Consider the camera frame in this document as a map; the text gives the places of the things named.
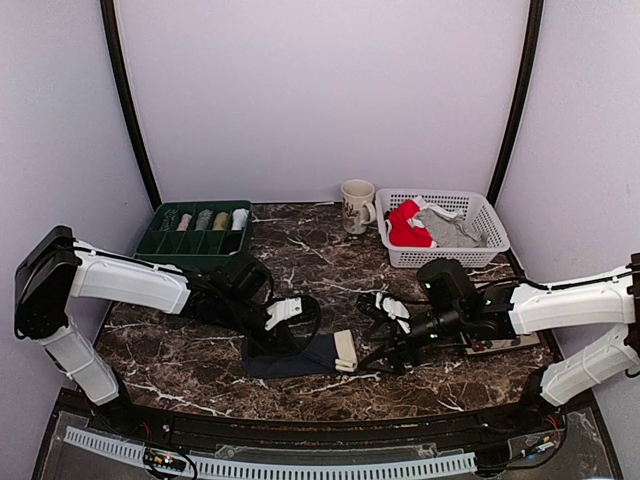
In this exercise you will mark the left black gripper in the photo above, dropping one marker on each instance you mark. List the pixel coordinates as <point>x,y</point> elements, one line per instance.
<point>268,345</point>

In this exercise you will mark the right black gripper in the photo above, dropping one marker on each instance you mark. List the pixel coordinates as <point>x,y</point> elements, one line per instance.
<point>390,349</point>

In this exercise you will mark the navy underwear cream waistband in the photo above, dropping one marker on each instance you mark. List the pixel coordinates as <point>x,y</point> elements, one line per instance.
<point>326,354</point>

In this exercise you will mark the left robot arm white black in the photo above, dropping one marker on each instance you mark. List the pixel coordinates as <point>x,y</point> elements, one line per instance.
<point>238,296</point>

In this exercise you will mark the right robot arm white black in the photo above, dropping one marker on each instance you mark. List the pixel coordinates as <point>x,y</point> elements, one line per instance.
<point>513,307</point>

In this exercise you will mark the red underwear in basket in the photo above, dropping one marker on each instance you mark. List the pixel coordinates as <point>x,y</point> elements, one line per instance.
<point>402,233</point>

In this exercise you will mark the grey underwear in basket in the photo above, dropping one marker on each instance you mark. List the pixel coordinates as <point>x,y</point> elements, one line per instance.
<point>447,228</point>

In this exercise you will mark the floral square coaster tile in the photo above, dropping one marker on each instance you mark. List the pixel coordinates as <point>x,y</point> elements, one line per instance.
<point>496,346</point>

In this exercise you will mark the white rolled cloth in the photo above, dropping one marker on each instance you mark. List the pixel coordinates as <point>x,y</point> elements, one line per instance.
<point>239,218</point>

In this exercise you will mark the white plastic basket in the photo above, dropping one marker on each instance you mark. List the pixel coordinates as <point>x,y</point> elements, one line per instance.
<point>478,212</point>

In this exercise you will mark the olive rolled cloth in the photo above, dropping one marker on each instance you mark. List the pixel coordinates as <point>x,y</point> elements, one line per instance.
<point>221,222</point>

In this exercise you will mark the green divided organizer tray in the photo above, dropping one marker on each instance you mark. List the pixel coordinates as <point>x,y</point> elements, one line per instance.
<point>201,250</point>

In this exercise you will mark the grey-green rolled cloth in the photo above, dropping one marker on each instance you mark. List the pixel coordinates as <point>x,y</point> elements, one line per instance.
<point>203,219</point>

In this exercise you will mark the pink rolled cloth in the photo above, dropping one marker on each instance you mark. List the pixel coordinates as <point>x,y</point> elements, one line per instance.
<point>184,222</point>

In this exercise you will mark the cream floral mug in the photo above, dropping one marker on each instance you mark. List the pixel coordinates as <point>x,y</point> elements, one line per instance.
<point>358,209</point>

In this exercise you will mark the small green circuit board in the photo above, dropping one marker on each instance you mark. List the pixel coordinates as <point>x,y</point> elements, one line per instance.
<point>161,461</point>

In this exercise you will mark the patterned dark rolled cloth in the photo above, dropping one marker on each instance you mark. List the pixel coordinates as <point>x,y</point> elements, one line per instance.
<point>167,220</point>

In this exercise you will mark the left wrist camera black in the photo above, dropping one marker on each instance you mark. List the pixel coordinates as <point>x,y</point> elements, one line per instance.
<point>294,321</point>

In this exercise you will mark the white slotted cable duct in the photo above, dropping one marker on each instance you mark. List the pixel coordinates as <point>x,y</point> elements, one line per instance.
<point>243,462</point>

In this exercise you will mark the black front rail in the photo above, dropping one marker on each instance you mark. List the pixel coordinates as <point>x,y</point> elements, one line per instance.
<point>345,411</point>

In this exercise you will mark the right black frame post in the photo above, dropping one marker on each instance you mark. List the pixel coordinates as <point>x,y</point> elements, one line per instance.
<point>521,88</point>

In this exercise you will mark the black frame post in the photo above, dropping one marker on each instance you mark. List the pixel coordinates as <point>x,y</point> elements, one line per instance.
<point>521,88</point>
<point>123,88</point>

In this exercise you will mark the left black frame post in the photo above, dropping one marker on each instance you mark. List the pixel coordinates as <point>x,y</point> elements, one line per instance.
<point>123,88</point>

